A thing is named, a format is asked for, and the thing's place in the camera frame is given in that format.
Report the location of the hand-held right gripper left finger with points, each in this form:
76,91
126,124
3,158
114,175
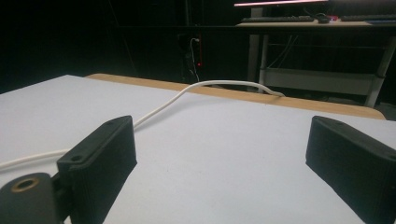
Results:
99,161

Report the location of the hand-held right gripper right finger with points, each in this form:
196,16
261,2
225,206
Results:
351,155

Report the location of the white table mat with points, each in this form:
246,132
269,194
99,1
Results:
202,149

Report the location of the wooden desk with metal legs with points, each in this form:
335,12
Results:
311,25

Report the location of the dark keyboard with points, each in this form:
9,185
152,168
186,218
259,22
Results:
369,17

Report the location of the black power strip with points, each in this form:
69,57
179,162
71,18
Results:
199,51

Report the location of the black keyboard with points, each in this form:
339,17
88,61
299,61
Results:
277,19

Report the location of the monitor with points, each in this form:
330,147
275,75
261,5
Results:
280,3

